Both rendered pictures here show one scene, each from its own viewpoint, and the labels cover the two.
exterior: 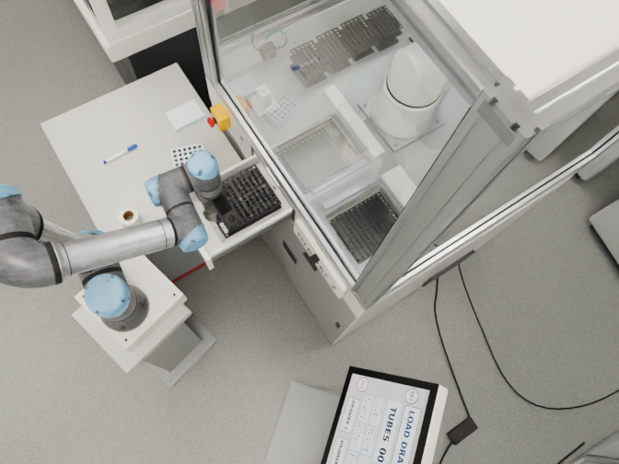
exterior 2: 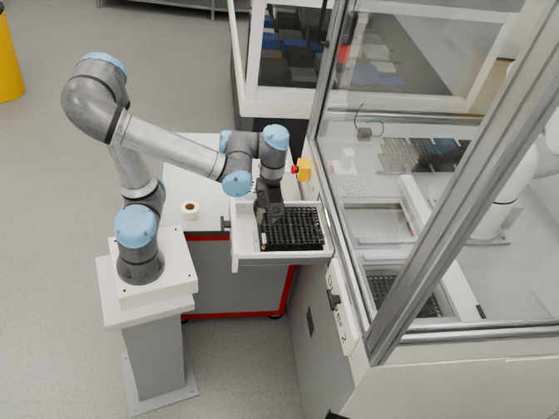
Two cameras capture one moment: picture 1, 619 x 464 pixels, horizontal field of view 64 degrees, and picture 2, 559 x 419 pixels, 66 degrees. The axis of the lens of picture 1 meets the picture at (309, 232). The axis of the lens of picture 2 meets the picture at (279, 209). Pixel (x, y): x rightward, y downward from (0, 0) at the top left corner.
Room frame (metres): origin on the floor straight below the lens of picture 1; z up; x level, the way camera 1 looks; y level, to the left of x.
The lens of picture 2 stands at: (-0.29, -0.22, 2.02)
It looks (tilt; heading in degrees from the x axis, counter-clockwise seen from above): 45 degrees down; 30
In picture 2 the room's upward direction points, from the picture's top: 10 degrees clockwise
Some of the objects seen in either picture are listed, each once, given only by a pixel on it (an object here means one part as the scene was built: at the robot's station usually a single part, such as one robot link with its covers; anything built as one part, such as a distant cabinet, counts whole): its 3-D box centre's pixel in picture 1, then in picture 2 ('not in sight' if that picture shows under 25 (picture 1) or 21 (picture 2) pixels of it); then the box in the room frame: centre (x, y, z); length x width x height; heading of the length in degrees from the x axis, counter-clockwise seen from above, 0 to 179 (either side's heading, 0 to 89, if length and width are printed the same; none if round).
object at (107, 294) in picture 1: (110, 295); (136, 231); (0.22, 0.53, 1.00); 0.13 x 0.12 x 0.14; 39
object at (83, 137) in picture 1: (166, 192); (227, 234); (0.81, 0.67, 0.38); 0.62 x 0.58 x 0.76; 44
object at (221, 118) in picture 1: (219, 118); (302, 169); (0.96, 0.41, 0.88); 0.07 x 0.05 x 0.07; 44
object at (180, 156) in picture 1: (189, 157); (262, 191); (0.82, 0.50, 0.78); 0.12 x 0.08 x 0.04; 116
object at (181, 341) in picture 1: (156, 330); (152, 334); (0.21, 0.53, 0.38); 0.30 x 0.30 x 0.76; 59
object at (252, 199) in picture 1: (240, 202); (289, 230); (0.65, 0.26, 0.87); 0.22 x 0.18 x 0.06; 134
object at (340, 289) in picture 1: (319, 258); (340, 304); (0.51, -0.05, 0.87); 0.29 x 0.02 x 0.11; 44
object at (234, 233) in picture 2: (189, 229); (233, 230); (0.51, 0.40, 0.87); 0.29 x 0.02 x 0.11; 44
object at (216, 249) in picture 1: (243, 201); (291, 231); (0.65, 0.25, 0.86); 0.40 x 0.26 x 0.06; 134
